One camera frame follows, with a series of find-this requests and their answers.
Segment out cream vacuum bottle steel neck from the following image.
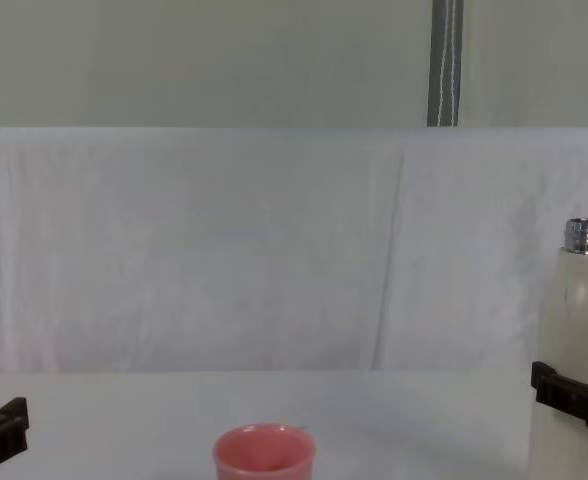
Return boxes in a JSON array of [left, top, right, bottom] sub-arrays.
[[528, 217, 588, 480]]

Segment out white table cloth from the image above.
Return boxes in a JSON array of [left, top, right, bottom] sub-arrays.
[[0, 369, 588, 480]]

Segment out pink cup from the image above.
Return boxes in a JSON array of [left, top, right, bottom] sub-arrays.
[[212, 423, 317, 480]]

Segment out white wrinkled backdrop cloth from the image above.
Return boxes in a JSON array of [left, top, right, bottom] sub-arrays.
[[0, 126, 588, 375]]

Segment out white curtain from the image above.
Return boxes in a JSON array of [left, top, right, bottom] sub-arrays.
[[0, 0, 436, 130], [457, 0, 588, 130]]

